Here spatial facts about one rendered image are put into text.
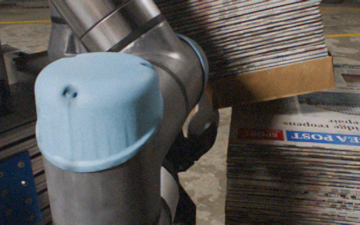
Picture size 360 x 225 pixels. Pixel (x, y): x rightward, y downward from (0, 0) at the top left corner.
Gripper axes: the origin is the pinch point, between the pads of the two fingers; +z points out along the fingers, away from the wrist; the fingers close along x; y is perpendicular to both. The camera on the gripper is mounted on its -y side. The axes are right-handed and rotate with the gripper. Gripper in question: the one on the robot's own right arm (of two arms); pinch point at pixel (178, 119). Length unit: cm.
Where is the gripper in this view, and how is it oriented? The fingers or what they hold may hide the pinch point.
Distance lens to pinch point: 56.4
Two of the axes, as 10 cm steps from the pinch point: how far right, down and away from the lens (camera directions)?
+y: -2.6, -8.9, -3.7
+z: 1.5, -4.1, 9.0
